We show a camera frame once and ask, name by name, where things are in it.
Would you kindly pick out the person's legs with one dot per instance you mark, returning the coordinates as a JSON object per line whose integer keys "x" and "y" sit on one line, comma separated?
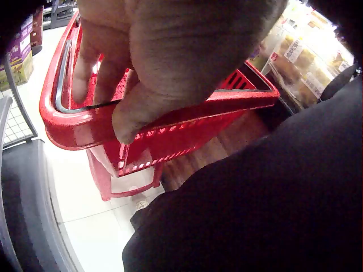
{"x": 141, "y": 204}

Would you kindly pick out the person's left thumb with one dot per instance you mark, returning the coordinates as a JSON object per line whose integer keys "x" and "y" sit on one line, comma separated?
{"x": 129, "y": 117}

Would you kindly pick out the person's body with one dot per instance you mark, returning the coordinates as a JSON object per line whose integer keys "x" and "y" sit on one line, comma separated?
{"x": 269, "y": 198}

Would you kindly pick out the full shop shelf with bread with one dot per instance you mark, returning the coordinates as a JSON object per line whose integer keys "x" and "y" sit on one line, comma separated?
{"x": 303, "y": 56}

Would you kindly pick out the person's left fingers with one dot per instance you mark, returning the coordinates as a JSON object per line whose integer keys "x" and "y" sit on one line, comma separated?
{"x": 96, "y": 68}

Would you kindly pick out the red plastic shopping basket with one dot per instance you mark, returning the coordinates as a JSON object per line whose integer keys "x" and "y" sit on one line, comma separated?
{"x": 181, "y": 124}

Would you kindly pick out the person's left hand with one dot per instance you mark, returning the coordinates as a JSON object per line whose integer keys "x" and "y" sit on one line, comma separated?
{"x": 181, "y": 48}

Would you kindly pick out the full shop shelf with boxes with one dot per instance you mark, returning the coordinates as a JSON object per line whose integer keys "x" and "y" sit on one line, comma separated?
{"x": 21, "y": 53}

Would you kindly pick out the dark grey display base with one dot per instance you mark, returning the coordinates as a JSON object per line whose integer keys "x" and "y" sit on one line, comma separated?
{"x": 25, "y": 204}

